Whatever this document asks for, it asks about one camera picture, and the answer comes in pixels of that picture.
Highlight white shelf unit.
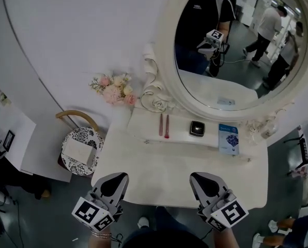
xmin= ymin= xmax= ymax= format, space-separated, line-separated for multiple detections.
xmin=0 ymin=76 xmax=38 ymax=173

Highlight black floor cable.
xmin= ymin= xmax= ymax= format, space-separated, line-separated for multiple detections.
xmin=0 ymin=184 xmax=26 ymax=248

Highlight person's black shirt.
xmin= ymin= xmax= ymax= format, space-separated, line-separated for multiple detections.
xmin=122 ymin=228 xmax=204 ymax=248

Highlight person's right forearm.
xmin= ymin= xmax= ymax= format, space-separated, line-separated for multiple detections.
xmin=213 ymin=227 xmax=237 ymax=248

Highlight black picture frame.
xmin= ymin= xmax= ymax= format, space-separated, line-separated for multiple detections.
xmin=3 ymin=130 xmax=16 ymax=152

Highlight black compact case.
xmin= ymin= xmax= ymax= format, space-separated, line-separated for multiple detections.
xmin=189 ymin=120 xmax=206 ymax=137

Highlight person's blue jeans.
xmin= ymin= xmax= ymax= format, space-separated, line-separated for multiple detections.
xmin=155 ymin=206 xmax=196 ymax=237

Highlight person's white shoe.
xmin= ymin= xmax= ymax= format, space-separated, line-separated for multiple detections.
xmin=137 ymin=216 xmax=150 ymax=228

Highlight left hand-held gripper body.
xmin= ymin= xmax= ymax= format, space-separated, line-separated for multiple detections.
xmin=71 ymin=192 xmax=124 ymax=232

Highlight flat white box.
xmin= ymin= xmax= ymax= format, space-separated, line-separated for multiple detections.
xmin=63 ymin=140 xmax=97 ymax=165

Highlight beaded wrist bracelet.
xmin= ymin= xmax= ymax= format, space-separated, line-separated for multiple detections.
xmin=91 ymin=231 xmax=112 ymax=240

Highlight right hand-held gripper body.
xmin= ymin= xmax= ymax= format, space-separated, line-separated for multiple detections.
xmin=197 ymin=189 xmax=249 ymax=233

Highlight pink flower bouquet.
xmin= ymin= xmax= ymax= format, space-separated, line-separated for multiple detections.
xmin=88 ymin=72 xmax=138 ymax=107

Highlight small potted flowers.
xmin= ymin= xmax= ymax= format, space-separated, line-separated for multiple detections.
xmin=0 ymin=91 xmax=11 ymax=106

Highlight white dressing table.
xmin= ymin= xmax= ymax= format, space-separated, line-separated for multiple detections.
xmin=90 ymin=43 xmax=279 ymax=209

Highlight person's left forearm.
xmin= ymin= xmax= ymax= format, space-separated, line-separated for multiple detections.
xmin=88 ymin=231 xmax=113 ymax=248

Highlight wooden chair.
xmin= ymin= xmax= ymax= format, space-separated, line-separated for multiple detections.
xmin=55 ymin=110 xmax=105 ymax=177

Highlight oval white framed mirror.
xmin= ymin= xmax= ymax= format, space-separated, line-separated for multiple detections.
xmin=156 ymin=0 xmax=308 ymax=123

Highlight pink checkered cloth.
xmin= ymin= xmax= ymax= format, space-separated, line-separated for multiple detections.
xmin=291 ymin=163 xmax=308 ymax=178

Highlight clear glass bottle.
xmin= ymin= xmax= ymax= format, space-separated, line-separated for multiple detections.
xmin=244 ymin=116 xmax=278 ymax=141

